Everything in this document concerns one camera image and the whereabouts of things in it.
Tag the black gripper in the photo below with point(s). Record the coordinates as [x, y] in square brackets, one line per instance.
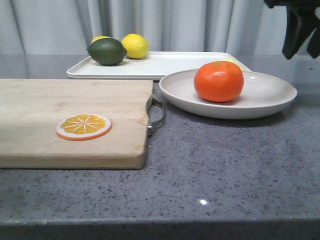
[301, 23]

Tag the white round plate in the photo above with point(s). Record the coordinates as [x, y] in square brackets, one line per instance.
[262, 95]

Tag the orange fruit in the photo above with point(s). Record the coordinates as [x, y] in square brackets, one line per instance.
[219, 81]

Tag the white rectangular tray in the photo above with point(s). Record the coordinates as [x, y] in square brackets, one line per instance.
[154, 66]

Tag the yellow-green plastic knife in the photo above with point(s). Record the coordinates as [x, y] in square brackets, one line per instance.
[239, 64]

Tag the yellow lemon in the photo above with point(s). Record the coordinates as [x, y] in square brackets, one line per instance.
[99, 38]
[136, 45]

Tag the green lime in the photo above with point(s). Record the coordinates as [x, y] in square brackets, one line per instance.
[107, 51]

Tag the rear yellow lemon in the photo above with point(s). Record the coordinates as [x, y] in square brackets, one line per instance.
[99, 38]

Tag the orange slice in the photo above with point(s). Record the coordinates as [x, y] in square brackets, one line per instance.
[83, 127]

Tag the grey curtain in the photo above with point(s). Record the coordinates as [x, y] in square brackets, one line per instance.
[67, 27]

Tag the wooden cutting board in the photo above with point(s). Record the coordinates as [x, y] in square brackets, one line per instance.
[30, 109]

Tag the metal cutting board handle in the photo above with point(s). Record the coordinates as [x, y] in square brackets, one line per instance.
[156, 112]

